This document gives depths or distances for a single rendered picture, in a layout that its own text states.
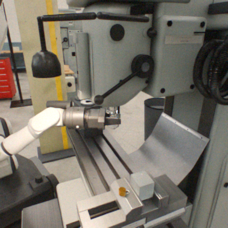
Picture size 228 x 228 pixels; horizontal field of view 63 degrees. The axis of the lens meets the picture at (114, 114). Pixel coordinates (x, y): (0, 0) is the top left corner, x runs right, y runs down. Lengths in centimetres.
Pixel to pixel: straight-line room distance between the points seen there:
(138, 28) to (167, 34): 9
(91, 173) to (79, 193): 12
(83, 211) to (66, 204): 28
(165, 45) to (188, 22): 10
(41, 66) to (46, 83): 192
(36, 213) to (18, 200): 40
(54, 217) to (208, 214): 74
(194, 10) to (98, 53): 33
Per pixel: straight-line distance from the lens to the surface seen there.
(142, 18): 51
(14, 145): 79
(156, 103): 301
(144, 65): 58
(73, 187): 98
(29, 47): 234
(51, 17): 48
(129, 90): 62
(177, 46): 66
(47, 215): 102
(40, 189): 143
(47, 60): 50
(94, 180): 83
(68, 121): 72
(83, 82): 64
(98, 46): 58
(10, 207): 141
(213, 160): 94
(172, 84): 68
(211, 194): 106
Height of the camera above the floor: 155
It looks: 23 degrees down
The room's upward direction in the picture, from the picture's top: straight up
